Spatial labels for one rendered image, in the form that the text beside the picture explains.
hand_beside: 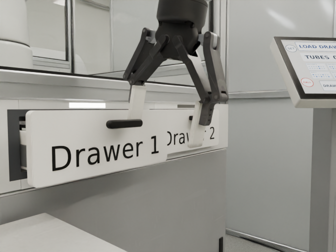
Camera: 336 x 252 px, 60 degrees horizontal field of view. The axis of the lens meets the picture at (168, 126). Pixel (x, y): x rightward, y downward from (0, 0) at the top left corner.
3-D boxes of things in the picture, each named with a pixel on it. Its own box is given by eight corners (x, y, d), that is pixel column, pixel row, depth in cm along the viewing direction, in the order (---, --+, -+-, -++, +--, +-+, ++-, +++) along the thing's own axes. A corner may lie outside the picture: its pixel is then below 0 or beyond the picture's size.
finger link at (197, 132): (206, 100, 44) (211, 101, 43) (198, 145, 45) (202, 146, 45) (195, 100, 42) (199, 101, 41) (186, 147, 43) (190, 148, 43)
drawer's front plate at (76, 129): (167, 160, 63) (167, 109, 62) (32, 189, 41) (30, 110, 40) (161, 159, 64) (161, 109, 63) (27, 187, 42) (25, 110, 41)
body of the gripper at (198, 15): (221, 4, 44) (209, 66, 46) (178, 4, 49) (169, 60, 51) (192, -12, 38) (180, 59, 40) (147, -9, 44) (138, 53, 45)
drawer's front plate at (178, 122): (218, 144, 91) (219, 109, 90) (155, 156, 68) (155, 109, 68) (214, 144, 92) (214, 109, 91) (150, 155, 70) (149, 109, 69)
